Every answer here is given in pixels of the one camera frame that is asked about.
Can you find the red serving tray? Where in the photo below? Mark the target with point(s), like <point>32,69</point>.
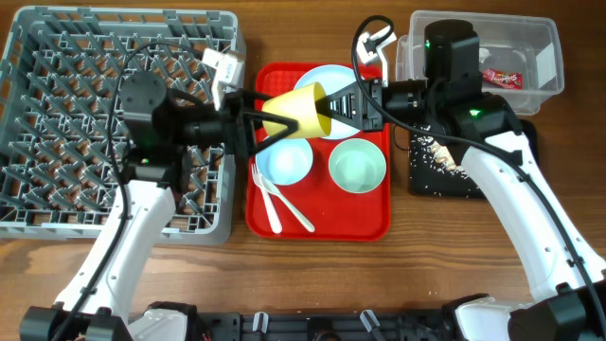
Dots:
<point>336,214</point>

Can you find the green bowl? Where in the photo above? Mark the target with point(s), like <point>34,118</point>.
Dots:
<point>357,166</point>

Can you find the yellow plastic cup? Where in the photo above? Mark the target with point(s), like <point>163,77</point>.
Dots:
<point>300,105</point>

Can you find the light blue plate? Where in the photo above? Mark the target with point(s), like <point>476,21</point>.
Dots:
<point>332,77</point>

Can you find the white plastic fork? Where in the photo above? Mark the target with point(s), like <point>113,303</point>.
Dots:
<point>274,221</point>

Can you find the clear plastic bin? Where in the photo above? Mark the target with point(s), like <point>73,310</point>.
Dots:
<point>527,45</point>

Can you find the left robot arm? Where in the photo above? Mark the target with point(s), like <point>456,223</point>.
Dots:
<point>163,123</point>

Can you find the grey dishwasher rack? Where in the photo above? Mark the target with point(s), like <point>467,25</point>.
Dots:
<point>61,128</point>

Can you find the rice and food scraps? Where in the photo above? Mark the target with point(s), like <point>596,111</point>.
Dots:
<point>440,158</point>

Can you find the white napkin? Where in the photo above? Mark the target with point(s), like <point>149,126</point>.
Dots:
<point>483,54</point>

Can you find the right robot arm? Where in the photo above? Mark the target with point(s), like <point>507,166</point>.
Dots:
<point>486,139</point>

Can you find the black waste tray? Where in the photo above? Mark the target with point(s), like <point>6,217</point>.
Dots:
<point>435,180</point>

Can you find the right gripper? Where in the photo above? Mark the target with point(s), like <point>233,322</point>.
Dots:
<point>364,117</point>

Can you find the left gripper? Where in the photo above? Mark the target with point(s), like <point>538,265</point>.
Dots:
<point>240,137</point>

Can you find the white plastic spoon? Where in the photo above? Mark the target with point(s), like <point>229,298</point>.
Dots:
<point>273,189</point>

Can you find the red snack wrapper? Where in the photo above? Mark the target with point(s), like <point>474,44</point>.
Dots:
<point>506,80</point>

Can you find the light blue bowl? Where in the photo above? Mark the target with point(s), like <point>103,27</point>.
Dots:
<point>286,162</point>

